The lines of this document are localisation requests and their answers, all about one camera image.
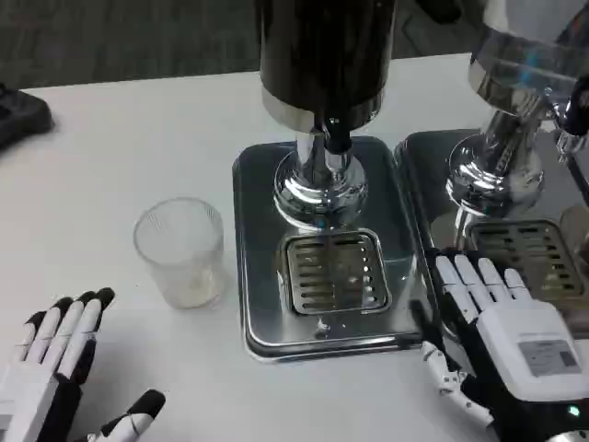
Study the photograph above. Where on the steel drip tray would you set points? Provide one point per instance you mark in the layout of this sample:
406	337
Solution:
262	258
428	184

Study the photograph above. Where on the drink dispenser with dark tank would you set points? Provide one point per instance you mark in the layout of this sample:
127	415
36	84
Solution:
322	55

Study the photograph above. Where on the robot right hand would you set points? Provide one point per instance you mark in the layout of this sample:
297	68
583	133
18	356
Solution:
520	340

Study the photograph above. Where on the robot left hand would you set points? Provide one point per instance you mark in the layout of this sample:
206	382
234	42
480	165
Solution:
41	391

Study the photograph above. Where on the black flat device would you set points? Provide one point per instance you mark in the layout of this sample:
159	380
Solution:
20	115

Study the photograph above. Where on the clear ribbed glass cup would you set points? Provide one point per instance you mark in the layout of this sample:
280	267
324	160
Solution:
179	258

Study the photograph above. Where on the drink dispenser with clear tank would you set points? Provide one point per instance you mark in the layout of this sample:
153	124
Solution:
511	92

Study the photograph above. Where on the robot right forearm silver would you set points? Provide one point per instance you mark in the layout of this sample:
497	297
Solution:
577	437

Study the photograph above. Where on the black dispenser tap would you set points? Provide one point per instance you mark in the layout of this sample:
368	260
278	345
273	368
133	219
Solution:
337	136
575	112

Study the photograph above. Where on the steel drip grid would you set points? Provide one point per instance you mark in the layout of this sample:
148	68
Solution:
543	248
338	276

